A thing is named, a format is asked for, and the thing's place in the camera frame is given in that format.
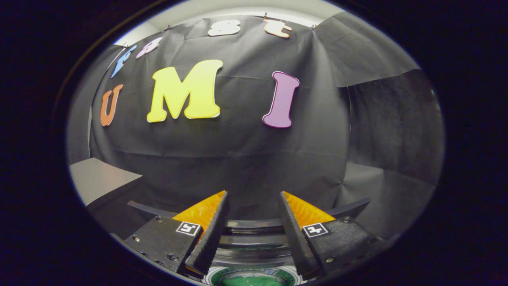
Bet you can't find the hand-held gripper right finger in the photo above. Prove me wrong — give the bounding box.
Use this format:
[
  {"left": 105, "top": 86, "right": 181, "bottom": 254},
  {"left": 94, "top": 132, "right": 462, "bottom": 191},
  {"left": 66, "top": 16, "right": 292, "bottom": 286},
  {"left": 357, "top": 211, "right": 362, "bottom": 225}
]
[{"left": 280, "top": 191, "right": 385, "bottom": 279}]

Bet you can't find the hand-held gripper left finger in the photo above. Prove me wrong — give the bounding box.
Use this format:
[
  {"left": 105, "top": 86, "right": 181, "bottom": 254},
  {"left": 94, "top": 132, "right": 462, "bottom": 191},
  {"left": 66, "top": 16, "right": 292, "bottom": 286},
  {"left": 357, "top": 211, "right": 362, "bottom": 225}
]
[{"left": 124, "top": 190, "right": 230, "bottom": 276}]

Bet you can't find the dark washing machine lid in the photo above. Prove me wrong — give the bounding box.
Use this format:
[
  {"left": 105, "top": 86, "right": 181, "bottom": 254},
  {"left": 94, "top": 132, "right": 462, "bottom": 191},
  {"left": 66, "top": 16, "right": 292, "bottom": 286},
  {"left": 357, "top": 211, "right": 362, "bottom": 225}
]
[{"left": 127, "top": 198, "right": 372, "bottom": 286}]

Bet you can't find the green polo shirt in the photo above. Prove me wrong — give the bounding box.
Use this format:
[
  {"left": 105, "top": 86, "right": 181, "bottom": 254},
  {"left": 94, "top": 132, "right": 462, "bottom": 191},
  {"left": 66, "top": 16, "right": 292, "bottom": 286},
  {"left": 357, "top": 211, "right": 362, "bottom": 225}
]
[{"left": 219, "top": 273, "right": 285, "bottom": 286}]

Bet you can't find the black backdrop cloth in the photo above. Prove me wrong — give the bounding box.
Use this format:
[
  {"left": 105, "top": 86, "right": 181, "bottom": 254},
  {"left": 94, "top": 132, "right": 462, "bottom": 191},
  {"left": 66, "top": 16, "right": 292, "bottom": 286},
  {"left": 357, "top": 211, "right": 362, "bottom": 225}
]
[{"left": 65, "top": 10, "right": 444, "bottom": 240}]

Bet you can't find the grey cabinet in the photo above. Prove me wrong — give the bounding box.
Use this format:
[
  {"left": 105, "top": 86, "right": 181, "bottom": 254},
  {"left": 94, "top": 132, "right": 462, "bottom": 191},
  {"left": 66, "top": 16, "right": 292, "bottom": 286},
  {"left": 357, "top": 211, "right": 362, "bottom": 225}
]
[{"left": 69, "top": 158, "right": 142, "bottom": 206}]

